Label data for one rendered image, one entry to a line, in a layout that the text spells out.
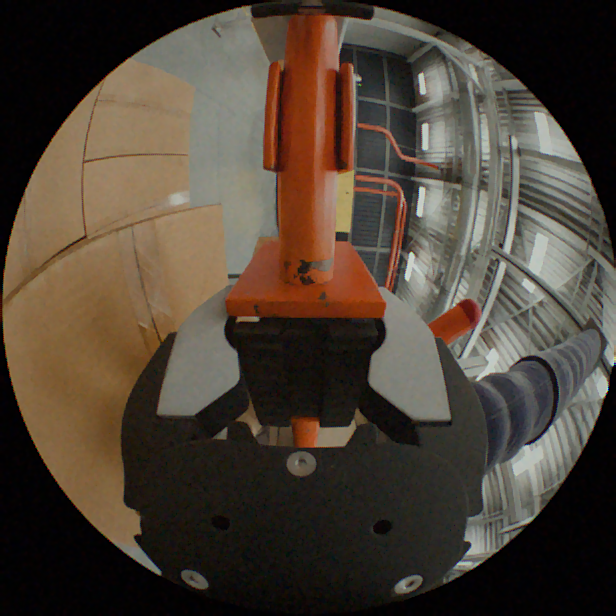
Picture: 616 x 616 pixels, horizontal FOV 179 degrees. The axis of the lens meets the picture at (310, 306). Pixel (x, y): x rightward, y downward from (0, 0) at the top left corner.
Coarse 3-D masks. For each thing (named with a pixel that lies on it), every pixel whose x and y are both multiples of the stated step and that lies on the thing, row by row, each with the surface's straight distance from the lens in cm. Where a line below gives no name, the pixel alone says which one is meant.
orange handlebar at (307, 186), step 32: (288, 32) 12; (320, 32) 11; (288, 64) 10; (320, 64) 9; (288, 96) 9; (320, 96) 8; (352, 96) 8; (288, 128) 8; (320, 128) 8; (352, 128) 8; (288, 160) 8; (320, 160) 8; (352, 160) 8; (288, 192) 8; (320, 192) 8; (288, 224) 8; (320, 224) 8; (288, 256) 8; (320, 256) 8
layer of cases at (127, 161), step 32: (128, 64) 86; (96, 96) 73; (128, 96) 81; (160, 96) 94; (192, 96) 116; (64, 128) 65; (96, 128) 69; (128, 128) 78; (160, 128) 91; (64, 160) 62; (96, 160) 67; (128, 160) 75; (160, 160) 88; (32, 192) 57; (64, 192) 60; (96, 192) 65; (128, 192) 74; (160, 192) 87; (32, 224) 55; (64, 224) 58; (96, 224) 64; (32, 256) 55
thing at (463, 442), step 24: (456, 360) 8; (456, 384) 8; (456, 408) 7; (480, 408) 8; (408, 432) 6; (432, 432) 6; (456, 432) 7; (480, 432) 7; (456, 456) 6; (480, 456) 7; (480, 480) 7; (480, 504) 7
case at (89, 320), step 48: (96, 240) 16; (144, 240) 19; (192, 240) 26; (48, 288) 13; (96, 288) 15; (144, 288) 19; (192, 288) 26; (48, 336) 14; (96, 336) 15; (144, 336) 19; (48, 384) 14; (96, 384) 16; (48, 432) 14; (96, 432) 16; (96, 480) 17
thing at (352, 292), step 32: (256, 256) 12; (352, 256) 12; (256, 288) 8; (288, 288) 8; (320, 288) 8; (352, 288) 8; (288, 320) 8; (320, 320) 8; (256, 352) 8; (288, 352) 9; (320, 352) 9; (352, 352) 8; (256, 384) 9; (288, 384) 10; (320, 384) 10; (352, 384) 9; (256, 416) 14; (288, 416) 12; (320, 416) 12; (352, 416) 12
